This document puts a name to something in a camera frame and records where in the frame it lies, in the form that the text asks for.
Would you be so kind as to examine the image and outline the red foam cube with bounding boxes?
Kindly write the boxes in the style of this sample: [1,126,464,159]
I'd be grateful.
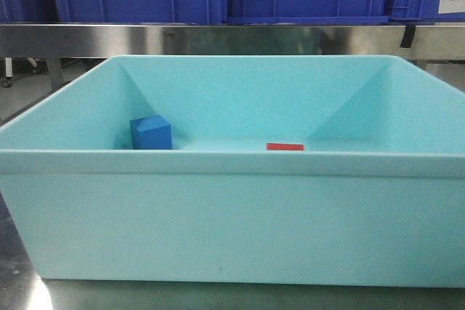
[266,142,304,151]

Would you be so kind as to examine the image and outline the blue foam cube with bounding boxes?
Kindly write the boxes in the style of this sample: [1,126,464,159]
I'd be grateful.
[130,115,173,150]

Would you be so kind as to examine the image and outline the light blue plastic tub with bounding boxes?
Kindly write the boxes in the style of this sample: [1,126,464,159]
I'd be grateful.
[1,55,464,288]

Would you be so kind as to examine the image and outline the black tape strip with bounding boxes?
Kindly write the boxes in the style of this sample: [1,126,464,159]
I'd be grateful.
[400,25,416,49]

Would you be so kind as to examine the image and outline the stainless steel shelf rail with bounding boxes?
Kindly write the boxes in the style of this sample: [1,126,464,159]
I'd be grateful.
[1,23,464,60]

